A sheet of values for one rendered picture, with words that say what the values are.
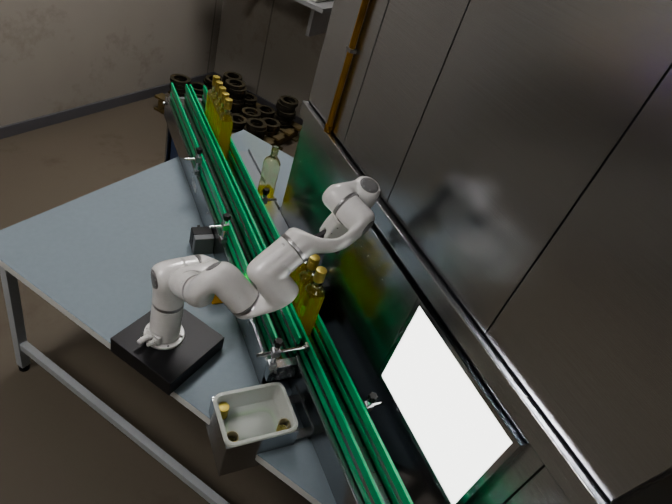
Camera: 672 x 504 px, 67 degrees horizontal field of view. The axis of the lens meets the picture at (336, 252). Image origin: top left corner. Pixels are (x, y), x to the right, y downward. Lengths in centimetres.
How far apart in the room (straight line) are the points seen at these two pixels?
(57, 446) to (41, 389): 29
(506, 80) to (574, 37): 17
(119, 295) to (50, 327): 96
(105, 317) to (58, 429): 77
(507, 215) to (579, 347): 30
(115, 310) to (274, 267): 84
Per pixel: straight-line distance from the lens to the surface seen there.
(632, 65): 101
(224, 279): 125
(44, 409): 260
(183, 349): 172
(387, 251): 146
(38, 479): 244
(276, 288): 121
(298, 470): 163
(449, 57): 133
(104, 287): 199
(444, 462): 143
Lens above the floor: 217
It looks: 38 degrees down
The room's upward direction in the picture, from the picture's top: 20 degrees clockwise
